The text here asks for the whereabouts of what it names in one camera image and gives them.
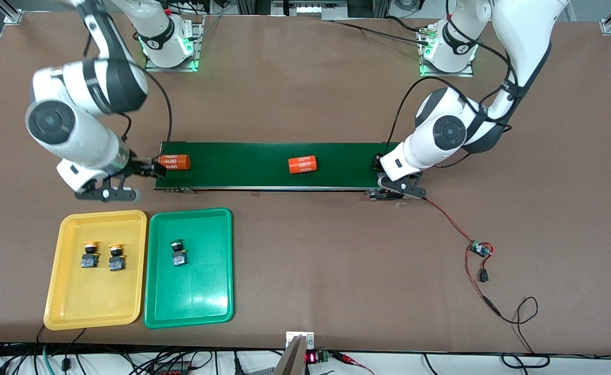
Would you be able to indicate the green conveyor belt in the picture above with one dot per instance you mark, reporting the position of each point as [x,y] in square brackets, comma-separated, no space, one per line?
[222,166]

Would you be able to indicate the green push button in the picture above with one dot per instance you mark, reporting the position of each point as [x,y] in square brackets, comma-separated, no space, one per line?
[179,256]

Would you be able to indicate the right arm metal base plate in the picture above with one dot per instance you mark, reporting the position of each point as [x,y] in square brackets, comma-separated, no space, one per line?
[180,69]

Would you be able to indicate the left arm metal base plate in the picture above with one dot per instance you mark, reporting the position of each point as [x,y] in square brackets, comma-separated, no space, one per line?
[468,74]

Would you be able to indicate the green plastic tray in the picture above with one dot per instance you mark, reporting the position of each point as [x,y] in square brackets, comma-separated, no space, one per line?
[196,291]

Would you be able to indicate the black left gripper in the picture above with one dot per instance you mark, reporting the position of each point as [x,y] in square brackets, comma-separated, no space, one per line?
[377,162]

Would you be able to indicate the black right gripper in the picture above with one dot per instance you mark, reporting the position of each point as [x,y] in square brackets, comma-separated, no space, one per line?
[141,166]

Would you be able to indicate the small green controller board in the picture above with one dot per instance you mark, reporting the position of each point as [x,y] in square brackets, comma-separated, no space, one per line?
[480,248]

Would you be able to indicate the grey metal camera bracket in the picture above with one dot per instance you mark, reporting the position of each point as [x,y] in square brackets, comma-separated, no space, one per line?
[292,359]

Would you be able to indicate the control box with indicator lights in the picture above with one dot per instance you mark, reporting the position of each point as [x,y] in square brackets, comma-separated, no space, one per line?
[305,9]

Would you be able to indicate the yellow push button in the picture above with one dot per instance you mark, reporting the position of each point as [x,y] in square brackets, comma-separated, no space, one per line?
[117,260]
[90,259]

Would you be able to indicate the red digit display module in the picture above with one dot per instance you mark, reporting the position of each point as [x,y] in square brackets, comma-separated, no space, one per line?
[313,357]

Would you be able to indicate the yellow plastic tray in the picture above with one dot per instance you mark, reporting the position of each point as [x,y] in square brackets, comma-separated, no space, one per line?
[97,297]

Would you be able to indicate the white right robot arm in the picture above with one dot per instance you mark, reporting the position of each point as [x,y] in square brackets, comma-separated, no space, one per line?
[55,122]

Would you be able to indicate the orange 4680 battery cylinder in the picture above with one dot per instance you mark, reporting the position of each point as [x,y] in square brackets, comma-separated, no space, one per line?
[303,164]
[178,162]

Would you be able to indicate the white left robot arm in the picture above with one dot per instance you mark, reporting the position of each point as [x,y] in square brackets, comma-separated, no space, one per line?
[448,133]

